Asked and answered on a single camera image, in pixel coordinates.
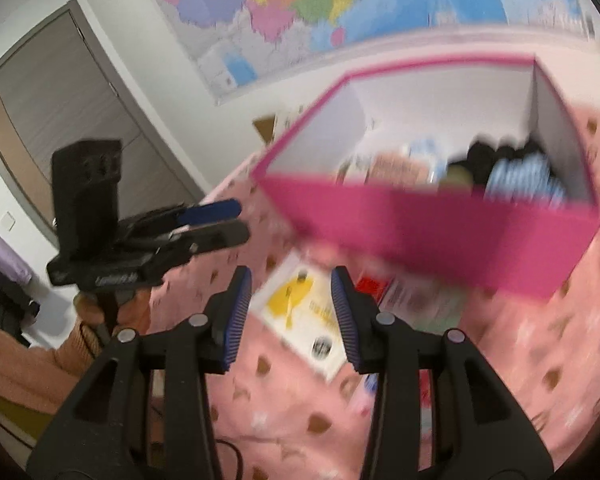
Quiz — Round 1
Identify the yellow duck wipes pack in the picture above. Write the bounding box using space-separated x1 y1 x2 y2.
250 252 347 382

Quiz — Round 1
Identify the red green cotton swab bag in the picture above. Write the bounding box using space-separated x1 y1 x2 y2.
354 274 468 334

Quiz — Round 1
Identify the white blue plastic packet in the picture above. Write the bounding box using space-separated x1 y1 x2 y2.
406 138 448 183

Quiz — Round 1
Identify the green frog plush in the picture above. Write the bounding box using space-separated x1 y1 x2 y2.
438 166 475 193

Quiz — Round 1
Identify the black scrunchie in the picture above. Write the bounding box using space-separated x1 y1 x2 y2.
448 138 545 186

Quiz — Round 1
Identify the blue checkered scrunchie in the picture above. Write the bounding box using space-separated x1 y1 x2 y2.
484 153 567 207

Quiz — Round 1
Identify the pink printed sachet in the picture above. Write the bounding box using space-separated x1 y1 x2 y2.
336 153 431 188

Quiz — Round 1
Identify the person left hand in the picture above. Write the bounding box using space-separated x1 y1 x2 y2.
73 288 150 335

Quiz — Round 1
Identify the white patterned pillow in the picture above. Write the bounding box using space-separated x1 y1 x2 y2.
252 105 304 145

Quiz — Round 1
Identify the pink patterned bedsheet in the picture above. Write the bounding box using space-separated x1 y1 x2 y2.
149 106 600 479

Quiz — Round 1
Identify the grey door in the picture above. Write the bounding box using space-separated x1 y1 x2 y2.
0 0 204 244

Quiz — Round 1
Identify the pink cardboard box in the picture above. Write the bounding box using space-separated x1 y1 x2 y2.
252 54 600 298

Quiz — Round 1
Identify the colourful wall map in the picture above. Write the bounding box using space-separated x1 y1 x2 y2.
155 0 600 99

